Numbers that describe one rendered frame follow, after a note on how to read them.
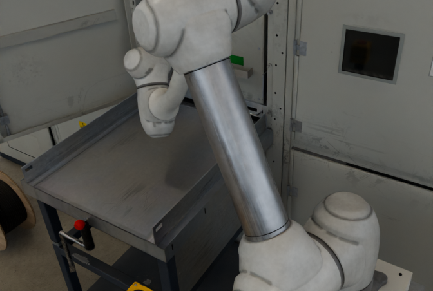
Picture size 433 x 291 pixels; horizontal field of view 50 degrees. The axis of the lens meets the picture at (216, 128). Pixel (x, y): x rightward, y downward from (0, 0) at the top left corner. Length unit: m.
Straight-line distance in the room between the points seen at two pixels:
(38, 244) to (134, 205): 1.30
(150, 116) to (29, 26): 0.64
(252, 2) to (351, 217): 0.51
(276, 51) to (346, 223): 0.74
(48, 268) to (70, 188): 1.02
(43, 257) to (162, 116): 1.41
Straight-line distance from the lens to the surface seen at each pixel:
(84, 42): 1.93
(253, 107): 1.80
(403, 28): 1.42
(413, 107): 1.51
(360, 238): 1.08
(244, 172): 0.93
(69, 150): 1.77
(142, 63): 1.43
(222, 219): 1.65
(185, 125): 1.82
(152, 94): 1.42
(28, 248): 2.72
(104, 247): 2.58
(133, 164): 1.65
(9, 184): 2.61
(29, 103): 1.95
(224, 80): 0.91
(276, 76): 1.65
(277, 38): 1.59
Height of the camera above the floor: 1.82
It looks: 33 degrees down
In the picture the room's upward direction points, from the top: 3 degrees counter-clockwise
